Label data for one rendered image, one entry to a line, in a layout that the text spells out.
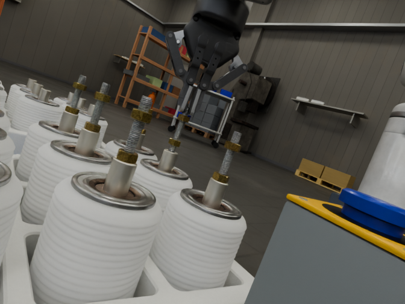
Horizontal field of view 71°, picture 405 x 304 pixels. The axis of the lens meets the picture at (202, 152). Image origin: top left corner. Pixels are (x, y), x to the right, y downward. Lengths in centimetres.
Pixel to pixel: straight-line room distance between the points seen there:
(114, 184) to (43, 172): 11
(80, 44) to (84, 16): 93
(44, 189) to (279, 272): 26
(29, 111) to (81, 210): 54
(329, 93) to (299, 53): 149
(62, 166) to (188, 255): 16
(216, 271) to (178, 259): 4
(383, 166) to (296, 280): 46
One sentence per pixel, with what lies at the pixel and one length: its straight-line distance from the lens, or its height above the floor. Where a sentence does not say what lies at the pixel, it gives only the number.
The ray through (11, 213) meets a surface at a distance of 24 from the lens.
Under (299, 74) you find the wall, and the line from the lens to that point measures 808.
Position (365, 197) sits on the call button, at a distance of 18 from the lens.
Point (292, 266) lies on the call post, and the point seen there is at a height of 28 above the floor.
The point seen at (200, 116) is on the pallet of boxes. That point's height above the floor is 50.
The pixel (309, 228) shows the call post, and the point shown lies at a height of 30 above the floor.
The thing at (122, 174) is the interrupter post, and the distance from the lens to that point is 25.
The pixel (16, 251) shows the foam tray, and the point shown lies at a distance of 30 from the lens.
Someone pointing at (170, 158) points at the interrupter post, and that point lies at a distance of 41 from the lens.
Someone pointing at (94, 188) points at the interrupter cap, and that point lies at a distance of 26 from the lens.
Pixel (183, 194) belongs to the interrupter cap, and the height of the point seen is 25.
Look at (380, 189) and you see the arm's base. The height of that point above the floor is 34.
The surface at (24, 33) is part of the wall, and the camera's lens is 1105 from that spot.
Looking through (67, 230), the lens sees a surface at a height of 23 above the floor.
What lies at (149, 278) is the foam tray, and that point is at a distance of 30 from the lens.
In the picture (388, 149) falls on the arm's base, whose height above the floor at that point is 41.
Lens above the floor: 34
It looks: 5 degrees down
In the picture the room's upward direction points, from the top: 20 degrees clockwise
